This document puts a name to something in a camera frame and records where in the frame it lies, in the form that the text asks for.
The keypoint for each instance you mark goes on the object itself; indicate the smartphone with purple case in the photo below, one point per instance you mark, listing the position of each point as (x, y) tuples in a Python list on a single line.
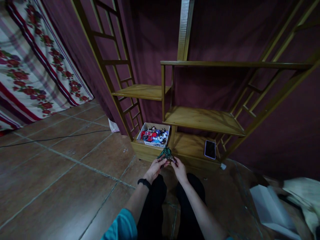
[(210, 149)]

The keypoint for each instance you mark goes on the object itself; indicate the person's left hand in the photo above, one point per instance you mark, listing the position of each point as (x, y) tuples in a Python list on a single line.
[(153, 169)]

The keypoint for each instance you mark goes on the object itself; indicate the person's right fingers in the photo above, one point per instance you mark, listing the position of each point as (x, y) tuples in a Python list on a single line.
[(176, 162)]

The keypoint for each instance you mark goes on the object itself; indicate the dark red backdrop cloth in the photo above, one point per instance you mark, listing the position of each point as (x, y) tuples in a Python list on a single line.
[(225, 75)]

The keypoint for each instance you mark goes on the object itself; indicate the green and black toy figure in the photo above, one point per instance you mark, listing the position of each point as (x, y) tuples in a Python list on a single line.
[(166, 155)]

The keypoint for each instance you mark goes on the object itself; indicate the small white plug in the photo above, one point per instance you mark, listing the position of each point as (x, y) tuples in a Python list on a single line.
[(223, 166)]

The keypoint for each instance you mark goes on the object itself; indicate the white box of small figures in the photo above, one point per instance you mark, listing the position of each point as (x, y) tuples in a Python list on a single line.
[(155, 135)]

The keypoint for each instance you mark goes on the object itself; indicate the person's legs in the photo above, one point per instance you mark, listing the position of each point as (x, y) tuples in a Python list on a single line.
[(172, 207)]

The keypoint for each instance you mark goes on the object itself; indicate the floral striped curtain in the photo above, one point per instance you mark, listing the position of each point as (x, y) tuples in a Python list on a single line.
[(32, 65)]

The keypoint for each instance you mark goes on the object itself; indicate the person's right hand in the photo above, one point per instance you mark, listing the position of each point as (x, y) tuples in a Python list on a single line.
[(179, 170)]

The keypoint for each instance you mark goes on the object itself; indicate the person's right thumb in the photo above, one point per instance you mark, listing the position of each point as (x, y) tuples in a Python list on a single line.
[(173, 165)]

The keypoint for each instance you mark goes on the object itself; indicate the white open cardboard box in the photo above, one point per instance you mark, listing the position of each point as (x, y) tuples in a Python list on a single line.
[(273, 212)]

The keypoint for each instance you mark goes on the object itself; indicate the wooden display shelf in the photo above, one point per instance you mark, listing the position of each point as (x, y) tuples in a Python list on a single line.
[(200, 95)]

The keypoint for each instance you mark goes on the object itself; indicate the person's left thumb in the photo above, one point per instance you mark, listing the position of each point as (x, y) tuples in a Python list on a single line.
[(160, 160)]

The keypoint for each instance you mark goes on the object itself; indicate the cream cloth bag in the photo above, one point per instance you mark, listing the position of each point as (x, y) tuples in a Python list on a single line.
[(303, 200)]

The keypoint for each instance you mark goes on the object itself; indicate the person's left fingers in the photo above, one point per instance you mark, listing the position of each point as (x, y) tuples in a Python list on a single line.
[(163, 164)]

